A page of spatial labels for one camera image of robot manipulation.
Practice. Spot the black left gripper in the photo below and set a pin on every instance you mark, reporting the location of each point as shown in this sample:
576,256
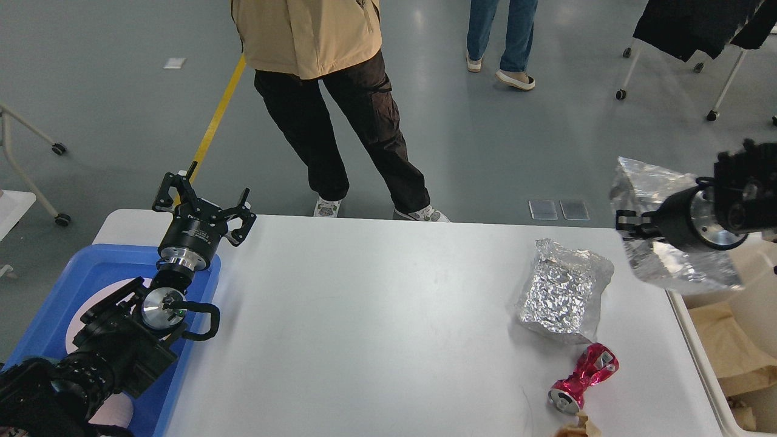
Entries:
192,242

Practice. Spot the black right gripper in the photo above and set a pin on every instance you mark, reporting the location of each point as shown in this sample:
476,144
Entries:
686,220

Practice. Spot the aluminium foil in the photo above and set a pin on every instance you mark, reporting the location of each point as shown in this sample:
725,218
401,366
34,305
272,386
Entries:
561,297

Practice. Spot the pink plate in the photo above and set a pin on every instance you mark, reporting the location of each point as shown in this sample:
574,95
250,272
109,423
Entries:
75,324

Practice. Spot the brown paper bag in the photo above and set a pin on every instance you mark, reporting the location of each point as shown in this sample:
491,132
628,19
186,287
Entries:
739,365

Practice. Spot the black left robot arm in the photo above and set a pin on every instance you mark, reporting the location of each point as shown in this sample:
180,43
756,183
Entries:
126,340

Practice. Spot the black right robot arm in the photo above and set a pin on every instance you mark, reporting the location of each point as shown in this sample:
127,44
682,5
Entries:
717,213

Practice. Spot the right metal floor plate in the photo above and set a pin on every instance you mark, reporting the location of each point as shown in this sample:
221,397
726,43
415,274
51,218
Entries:
575,210

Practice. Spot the metal floor plate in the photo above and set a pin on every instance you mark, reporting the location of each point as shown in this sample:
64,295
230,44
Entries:
575,210
543,209

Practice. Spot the left metal floor plate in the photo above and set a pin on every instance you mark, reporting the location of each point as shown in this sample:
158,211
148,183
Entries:
543,209

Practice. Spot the white office chair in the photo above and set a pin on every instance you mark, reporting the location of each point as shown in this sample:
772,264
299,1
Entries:
732,93

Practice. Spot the crushed pink can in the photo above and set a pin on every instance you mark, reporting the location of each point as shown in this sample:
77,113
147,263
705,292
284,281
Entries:
596,364

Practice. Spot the person in beige jacket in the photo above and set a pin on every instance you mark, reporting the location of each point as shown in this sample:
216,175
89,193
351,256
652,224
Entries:
298,48

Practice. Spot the white rolling table left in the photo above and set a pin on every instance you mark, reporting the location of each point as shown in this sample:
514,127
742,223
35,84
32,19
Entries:
10,116

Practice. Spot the blue plastic tray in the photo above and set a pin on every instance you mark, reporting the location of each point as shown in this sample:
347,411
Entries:
90,270

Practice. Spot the black jacket on chair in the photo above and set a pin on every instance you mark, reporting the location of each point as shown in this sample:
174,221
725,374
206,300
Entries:
682,28

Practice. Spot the brown paper scrap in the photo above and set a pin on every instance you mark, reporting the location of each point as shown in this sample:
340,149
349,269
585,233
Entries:
582,427

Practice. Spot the beige plastic bin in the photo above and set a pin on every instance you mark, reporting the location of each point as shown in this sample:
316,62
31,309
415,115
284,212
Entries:
754,307

